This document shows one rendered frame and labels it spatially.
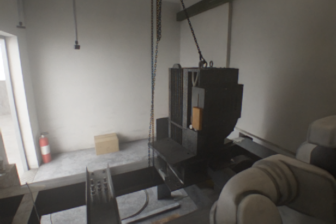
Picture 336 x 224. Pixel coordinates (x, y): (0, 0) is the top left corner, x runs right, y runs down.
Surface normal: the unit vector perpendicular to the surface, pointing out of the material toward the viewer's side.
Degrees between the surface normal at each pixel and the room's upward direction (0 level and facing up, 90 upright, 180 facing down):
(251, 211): 41
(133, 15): 90
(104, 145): 90
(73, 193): 90
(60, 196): 90
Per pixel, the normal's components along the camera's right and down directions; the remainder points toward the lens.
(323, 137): -0.88, -0.04
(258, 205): 0.26, -0.62
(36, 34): 0.41, 0.18
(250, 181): 0.01, -0.90
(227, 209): -0.93, -0.29
